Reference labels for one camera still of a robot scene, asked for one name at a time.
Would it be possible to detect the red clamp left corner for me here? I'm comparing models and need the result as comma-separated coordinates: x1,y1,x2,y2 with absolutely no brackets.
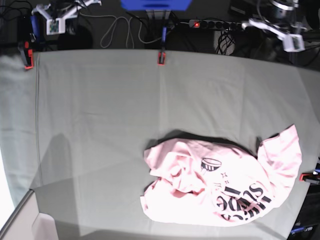
18,41,34,70

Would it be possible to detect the pink printed t-shirt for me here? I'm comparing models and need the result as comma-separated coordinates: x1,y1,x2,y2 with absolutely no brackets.
140,125,302,227

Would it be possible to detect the red clamp right edge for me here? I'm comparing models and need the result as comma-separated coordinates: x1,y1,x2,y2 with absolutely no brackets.
299,171,320,185

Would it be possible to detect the white coiled cable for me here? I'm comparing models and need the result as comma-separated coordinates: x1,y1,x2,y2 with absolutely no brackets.
100,16,136,49

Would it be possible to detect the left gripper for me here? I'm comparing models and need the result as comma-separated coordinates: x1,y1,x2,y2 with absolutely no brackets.
241,18,305,52

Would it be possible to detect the white bin bottom left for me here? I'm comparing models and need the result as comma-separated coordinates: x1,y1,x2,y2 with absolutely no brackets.
0,189,59,240

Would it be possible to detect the red clamp top centre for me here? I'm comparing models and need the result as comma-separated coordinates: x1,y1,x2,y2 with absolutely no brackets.
157,51,166,66

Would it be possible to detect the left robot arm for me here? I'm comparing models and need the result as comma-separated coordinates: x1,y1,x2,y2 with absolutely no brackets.
241,0,307,53

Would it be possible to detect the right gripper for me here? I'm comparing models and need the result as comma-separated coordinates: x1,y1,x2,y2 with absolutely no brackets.
31,0,102,35

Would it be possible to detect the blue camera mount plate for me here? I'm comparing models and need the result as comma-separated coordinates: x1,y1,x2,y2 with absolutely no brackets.
120,0,192,11

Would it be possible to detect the black power strip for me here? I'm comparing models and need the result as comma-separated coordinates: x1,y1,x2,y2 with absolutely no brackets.
188,19,243,31

